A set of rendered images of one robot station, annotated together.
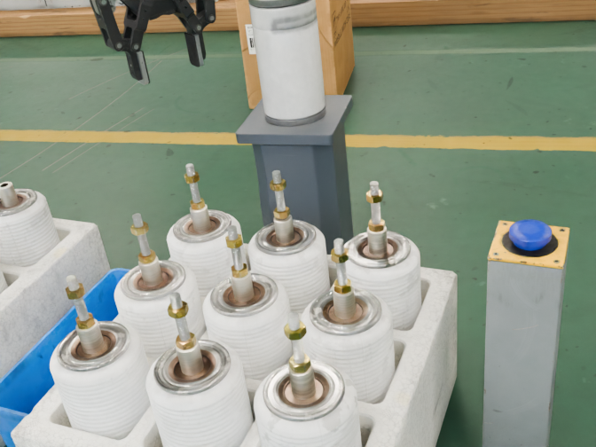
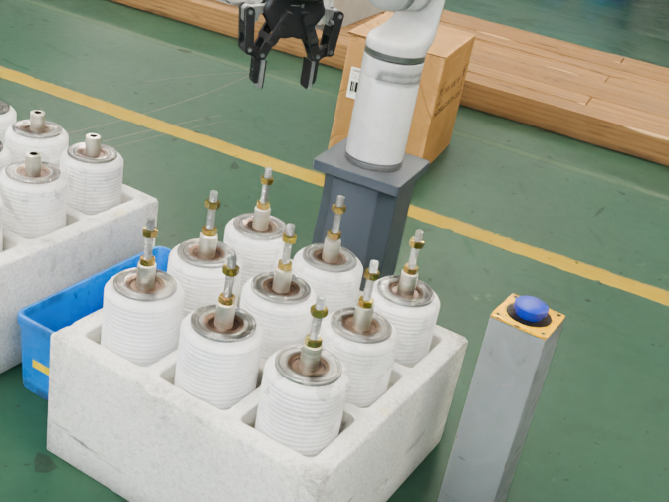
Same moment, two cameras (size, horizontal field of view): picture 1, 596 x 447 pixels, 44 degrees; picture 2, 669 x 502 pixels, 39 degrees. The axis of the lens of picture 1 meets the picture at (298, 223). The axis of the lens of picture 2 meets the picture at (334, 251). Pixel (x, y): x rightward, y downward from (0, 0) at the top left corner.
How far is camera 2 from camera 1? 0.39 m
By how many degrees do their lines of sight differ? 5
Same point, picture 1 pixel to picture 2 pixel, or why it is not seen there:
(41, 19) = not seen: outside the picture
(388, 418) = (367, 420)
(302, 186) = (357, 227)
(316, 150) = (380, 197)
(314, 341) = (328, 339)
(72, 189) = (127, 168)
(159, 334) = (196, 300)
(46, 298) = (95, 248)
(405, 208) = (448, 291)
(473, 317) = not seen: hidden behind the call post
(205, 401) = (227, 350)
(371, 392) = (359, 399)
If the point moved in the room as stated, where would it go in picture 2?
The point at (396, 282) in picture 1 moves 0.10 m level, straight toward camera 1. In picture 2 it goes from (412, 322) to (397, 362)
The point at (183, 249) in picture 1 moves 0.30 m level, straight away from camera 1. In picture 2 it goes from (237, 239) to (238, 155)
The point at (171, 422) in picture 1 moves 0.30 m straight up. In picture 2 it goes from (192, 360) to (223, 109)
